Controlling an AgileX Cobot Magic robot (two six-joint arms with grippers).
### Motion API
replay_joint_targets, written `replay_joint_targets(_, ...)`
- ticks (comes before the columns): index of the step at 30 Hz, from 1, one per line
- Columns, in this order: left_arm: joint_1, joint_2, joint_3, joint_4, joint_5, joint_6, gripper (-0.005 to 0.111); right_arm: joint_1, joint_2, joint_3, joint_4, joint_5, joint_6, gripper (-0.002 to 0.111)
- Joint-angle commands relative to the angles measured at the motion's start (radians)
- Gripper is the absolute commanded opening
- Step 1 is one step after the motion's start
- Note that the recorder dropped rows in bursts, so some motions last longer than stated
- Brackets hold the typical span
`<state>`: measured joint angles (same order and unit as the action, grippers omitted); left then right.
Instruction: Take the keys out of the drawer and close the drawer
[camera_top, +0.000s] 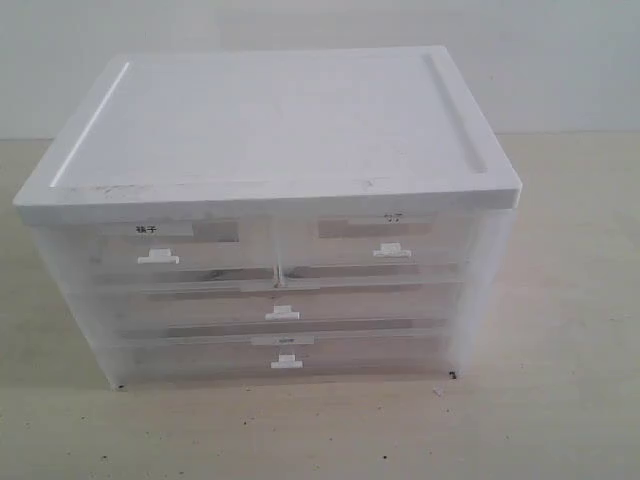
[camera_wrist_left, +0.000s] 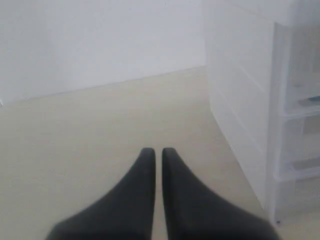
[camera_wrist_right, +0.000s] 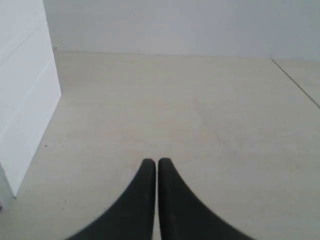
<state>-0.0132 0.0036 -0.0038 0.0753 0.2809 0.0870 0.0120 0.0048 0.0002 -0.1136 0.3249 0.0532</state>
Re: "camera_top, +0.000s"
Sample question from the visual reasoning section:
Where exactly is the wide translucent drawer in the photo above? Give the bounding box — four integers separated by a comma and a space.
94, 274, 475, 341
105, 329, 467, 388

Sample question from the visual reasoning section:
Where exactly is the top right small drawer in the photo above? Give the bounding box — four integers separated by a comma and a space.
276, 211, 478, 279

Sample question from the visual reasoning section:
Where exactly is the small drawer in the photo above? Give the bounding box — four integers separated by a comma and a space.
88, 217, 276, 279
276, 211, 478, 279

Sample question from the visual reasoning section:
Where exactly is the white translucent drawer cabinet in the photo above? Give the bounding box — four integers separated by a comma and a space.
13, 46, 522, 390

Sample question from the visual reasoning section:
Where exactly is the top left small drawer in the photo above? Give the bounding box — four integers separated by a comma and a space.
88, 217, 276, 279

